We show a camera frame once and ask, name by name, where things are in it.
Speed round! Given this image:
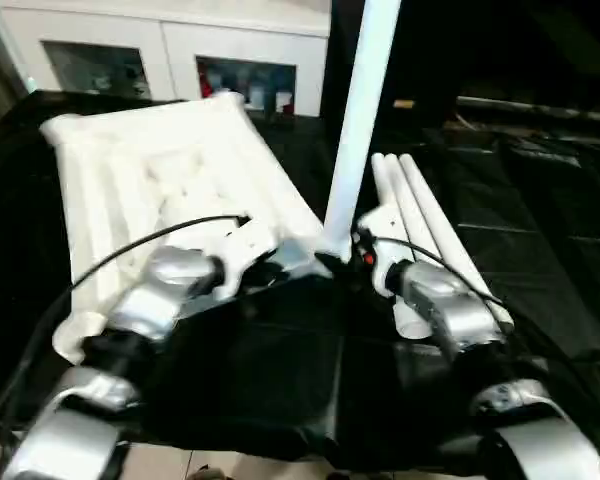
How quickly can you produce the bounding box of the white plastic table leg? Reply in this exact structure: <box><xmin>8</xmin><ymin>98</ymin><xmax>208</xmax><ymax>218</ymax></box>
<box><xmin>371</xmin><ymin>152</ymin><xmax>431</xmax><ymax>341</ymax></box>
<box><xmin>384</xmin><ymin>152</ymin><xmax>461</xmax><ymax>341</ymax></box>
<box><xmin>398</xmin><ymin>152</ymin><xmax>516</xmax><ymax>334</ymax></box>
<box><xmin>323</xmin><ymin>0</ymin><xmax>402</xmax><ymax>264</ymax></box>

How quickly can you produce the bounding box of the white plastic table top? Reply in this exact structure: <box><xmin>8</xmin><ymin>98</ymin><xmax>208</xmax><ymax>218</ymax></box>
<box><xmin>38</xmin><ymin>91</ymin><xmax>331</xmax><ymax>366</ymax></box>

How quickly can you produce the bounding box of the black mat cover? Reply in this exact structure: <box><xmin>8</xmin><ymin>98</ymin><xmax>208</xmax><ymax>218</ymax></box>
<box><xmin>0</xmin><ymin>87</ymin><xmax>600</xmax><ymax>480</ymax></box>

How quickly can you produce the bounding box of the dark robot foot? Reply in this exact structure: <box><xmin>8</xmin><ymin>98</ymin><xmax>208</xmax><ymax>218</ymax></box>
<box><xmin>184</xmin><ymin>462</ymin><xmax>231</xmax><ymax>480</ymax></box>

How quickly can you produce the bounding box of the black case with gold label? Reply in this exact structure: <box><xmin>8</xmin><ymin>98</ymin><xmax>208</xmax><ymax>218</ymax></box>
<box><xmin>329</xmin><ymin>0</ymin><xmax>461</xmax><ymax>146</ymax></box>

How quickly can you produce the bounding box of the grey metal rod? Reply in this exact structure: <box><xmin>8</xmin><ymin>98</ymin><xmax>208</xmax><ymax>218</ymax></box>
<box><xmin>457</xmin><ymin>95</ymin><xmax>600</xmax><ymax>124</ymax></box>

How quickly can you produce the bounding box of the white cabinet with glass doors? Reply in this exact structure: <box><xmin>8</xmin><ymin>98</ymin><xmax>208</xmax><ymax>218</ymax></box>
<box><xmin>0</xmin><ymin>0</ymin><xmax>331</xmax><ymax>119</ymax></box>

